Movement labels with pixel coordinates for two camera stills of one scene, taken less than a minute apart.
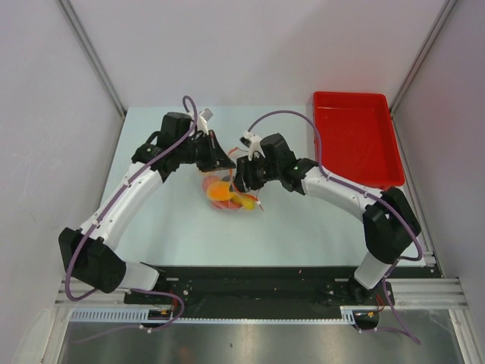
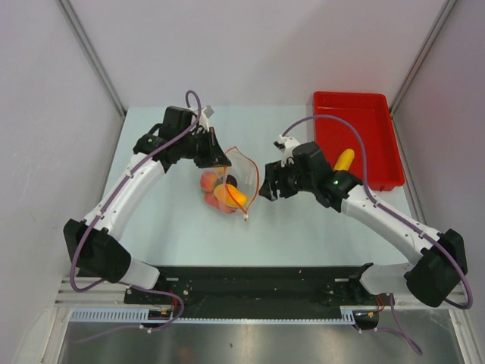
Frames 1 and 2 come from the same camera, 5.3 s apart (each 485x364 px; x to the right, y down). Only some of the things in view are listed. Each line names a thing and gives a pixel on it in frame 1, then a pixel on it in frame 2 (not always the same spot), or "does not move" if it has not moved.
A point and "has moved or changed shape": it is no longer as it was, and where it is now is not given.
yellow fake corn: [248, 202] to [345, 160]
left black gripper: [216, 158] does not move
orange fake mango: [219, 191] has moved or changed shape
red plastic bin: [358, 137] does not move
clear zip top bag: [217, 186] has moved or changed shape
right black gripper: [245, 180] to [274, 171]
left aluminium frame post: [96, 61] does not move
